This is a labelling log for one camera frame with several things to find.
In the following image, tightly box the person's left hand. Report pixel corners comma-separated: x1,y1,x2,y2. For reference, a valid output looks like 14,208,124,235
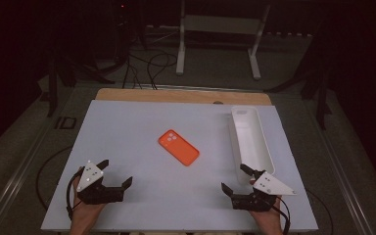
70,177,107,229

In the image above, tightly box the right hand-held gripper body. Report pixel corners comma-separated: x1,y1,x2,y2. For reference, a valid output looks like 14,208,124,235
231,171,297,212

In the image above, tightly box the person's right hand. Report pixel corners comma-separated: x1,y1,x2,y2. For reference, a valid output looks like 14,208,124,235
249,196,284,231

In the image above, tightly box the thin black floor cable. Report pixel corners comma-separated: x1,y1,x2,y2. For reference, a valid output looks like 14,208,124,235
305,188,335,235

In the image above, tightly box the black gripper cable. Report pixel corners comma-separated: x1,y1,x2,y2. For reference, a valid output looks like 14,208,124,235
66,166,85,221
267,195,292,235

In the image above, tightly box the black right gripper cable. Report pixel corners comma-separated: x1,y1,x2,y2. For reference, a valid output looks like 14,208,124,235
267,195,292,235

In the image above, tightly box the white metal stand frame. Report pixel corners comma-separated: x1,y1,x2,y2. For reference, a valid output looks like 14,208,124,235
175,0,272,81

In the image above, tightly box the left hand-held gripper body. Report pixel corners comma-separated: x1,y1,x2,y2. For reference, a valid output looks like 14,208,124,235
76,160,125,206

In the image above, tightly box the long white plastic bin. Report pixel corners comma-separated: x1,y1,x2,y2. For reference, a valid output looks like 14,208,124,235
228,105,276,187

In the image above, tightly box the black tripod stand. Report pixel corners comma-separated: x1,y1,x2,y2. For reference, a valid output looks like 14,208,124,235
46,57,116,118
263,32,335,131

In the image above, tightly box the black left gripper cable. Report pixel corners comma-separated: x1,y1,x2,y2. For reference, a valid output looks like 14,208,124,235
66,166,85,221

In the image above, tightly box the metal floor rail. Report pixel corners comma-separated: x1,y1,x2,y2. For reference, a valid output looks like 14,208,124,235
0,89,79,235
305,97,375,235

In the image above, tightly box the black floor cables bundle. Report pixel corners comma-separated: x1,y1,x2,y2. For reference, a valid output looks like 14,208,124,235
121,52,179,91

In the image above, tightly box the black looped floor cable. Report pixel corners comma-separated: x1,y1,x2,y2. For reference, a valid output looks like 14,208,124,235
35,145,74,212

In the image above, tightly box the dark equipment with red light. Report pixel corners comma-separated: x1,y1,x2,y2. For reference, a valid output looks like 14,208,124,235
111,0,145,50

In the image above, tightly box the orange phone case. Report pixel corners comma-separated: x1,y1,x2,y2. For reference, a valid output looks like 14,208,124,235
158,129,201,167

